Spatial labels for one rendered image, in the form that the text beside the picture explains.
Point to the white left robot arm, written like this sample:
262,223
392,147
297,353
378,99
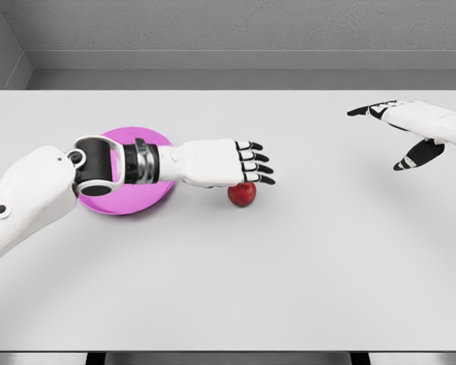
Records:
34,182

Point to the red apple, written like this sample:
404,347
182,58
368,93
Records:
242,195

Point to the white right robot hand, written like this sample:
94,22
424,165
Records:
414,118

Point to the pink plate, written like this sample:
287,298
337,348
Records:
137,195

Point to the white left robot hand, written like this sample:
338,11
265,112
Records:
216,161

